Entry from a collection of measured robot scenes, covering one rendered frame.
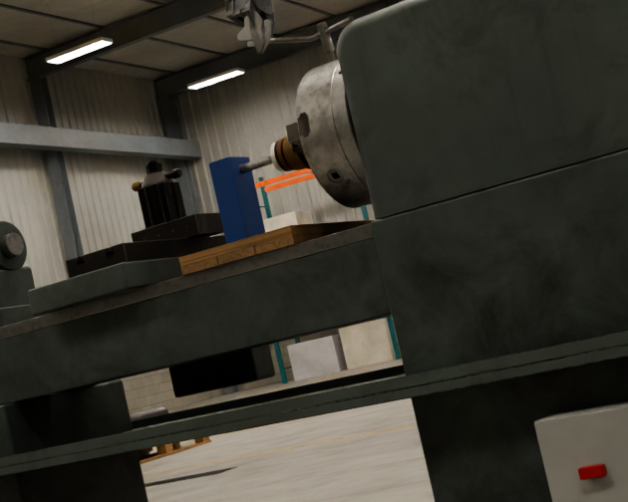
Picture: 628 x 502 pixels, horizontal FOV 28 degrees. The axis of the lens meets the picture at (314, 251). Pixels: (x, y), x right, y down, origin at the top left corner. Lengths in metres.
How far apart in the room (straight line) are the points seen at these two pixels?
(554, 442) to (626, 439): 0.13
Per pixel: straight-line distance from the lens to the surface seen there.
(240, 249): 2.64
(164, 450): 11.17
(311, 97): 2.59
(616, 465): 2.20
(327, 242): 2.54
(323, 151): 2.56
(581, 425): 2.21
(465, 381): 2.27
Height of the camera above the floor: 0.65
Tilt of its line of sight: 4 degrees up
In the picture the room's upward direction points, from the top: 13 degrees counter-clockwise
